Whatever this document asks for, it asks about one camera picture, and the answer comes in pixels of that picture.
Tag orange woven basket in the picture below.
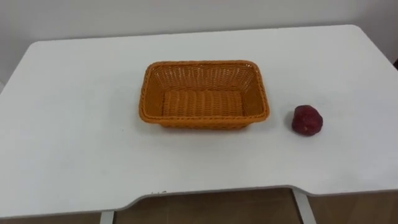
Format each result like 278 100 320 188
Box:
138 60 271 130

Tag dark red fruit soft toy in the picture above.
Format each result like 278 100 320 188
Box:
291 105 324 137

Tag white desk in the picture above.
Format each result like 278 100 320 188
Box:
0 24 398 224

